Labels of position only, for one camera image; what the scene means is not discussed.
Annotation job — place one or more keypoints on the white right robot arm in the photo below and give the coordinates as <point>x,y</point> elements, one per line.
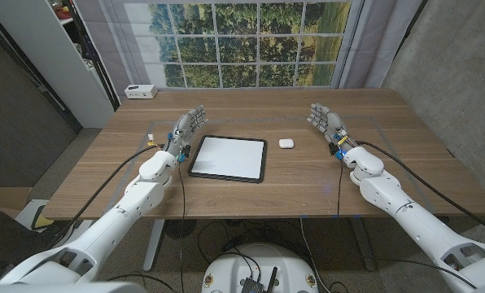
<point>389,195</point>

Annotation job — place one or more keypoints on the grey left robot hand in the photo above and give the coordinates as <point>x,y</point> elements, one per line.
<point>183,130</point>

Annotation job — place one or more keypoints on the grey table leg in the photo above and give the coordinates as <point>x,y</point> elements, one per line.
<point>362,244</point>
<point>155,244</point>

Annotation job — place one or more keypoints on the black round floor grille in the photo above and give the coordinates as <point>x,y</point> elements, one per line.
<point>180,228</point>

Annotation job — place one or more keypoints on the tablet with black frame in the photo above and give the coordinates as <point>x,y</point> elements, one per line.
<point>226,158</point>

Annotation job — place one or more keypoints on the printed window backdrop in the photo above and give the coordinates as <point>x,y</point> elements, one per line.
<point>238,40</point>

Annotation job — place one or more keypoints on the cardboard box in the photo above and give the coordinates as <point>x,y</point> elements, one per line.
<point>4,199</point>

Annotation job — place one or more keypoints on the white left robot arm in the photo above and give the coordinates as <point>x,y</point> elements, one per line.
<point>141,199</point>

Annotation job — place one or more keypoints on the white power strip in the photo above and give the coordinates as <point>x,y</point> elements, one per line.
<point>141,91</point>

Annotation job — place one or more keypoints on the black radio module with antenna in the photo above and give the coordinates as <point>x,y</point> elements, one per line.
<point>252,285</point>

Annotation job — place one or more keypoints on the white cabinet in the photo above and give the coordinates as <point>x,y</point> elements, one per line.
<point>63,61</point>

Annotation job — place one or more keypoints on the black backdrop stand pole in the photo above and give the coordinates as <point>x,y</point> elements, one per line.
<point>92,53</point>

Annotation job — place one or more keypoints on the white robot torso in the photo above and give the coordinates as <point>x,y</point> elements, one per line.
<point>263,256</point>

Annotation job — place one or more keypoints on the white AirPods case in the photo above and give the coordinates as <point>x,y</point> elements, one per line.
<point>286,143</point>

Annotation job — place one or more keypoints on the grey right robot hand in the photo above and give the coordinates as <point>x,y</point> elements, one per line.
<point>332,124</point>

